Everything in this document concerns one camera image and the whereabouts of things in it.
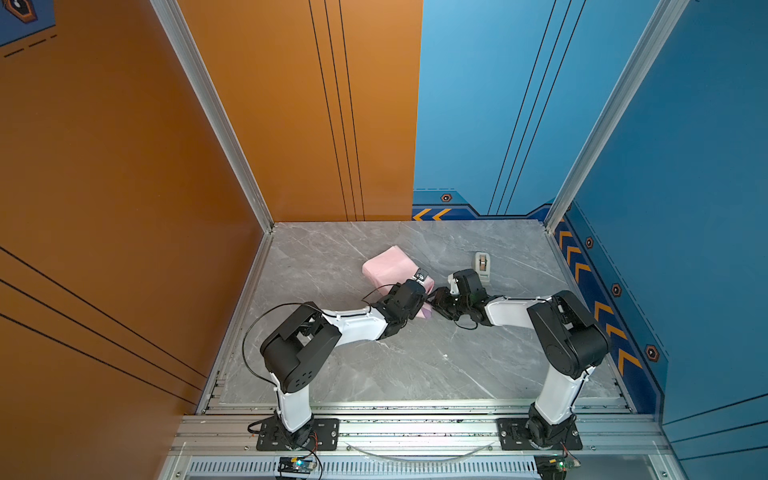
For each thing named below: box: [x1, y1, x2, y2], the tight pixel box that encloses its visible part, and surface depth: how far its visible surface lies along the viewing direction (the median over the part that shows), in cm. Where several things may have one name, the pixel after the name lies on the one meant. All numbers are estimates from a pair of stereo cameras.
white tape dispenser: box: [475, 252, 490, 283], surface depth 104 cm
